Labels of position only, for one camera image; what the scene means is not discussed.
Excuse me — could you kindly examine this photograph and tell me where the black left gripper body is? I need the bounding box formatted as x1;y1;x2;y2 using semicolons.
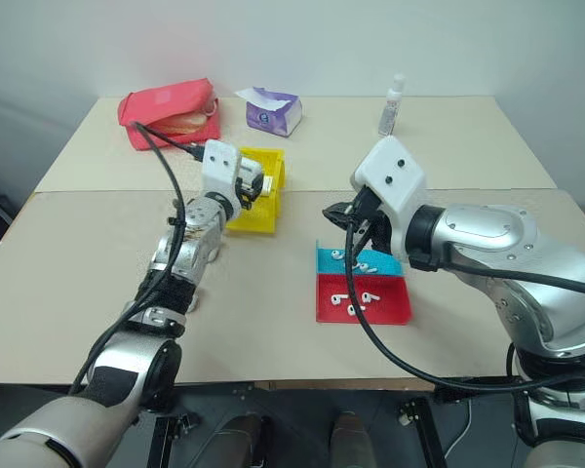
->
235;155;267;195

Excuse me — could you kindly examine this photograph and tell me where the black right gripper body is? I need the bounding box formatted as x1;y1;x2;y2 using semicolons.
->
352;187;397;255

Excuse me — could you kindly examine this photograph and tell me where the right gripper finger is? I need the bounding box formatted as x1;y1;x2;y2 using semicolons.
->
335;216;368;246
322;199;358;223

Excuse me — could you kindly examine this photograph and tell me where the yellow plastic bin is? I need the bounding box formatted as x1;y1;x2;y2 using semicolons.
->
223;147;288;235

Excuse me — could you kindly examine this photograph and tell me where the purple tissue pack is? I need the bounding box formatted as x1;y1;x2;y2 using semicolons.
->
234;86;303;137

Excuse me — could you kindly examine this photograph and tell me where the blue and red tray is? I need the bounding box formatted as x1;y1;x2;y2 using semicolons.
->
314;238;415;326

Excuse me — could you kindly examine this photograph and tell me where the beige item inside pouch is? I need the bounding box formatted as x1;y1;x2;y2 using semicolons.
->
153;112;211;136

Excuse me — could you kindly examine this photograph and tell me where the clear white spray bottle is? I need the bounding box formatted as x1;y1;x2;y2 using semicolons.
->
377;73;407;137

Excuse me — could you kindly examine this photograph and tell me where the red fabric pouch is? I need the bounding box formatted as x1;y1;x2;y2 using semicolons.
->
117;77;221;151

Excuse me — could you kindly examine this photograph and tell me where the brown cardboard strip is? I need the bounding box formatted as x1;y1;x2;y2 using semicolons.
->
267;380;436;393

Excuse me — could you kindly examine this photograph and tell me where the dark rounded foot shape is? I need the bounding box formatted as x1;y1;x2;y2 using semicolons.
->
217;413;265;468
331;411;372;468

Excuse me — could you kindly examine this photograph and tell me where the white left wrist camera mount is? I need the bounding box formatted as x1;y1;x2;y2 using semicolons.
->
200;138;243;215

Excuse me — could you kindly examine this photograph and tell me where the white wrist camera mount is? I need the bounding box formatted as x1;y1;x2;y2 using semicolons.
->
349;136;428;257
200;138;243;215

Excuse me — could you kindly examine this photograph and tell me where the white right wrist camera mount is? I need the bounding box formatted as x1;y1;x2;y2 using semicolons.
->
349;136;428;257

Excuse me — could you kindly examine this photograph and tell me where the black metal table frame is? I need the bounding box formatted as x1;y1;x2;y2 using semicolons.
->
145;382;518;468

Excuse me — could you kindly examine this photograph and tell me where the thin white floor cable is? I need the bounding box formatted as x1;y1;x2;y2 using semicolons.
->
443;402;472;452

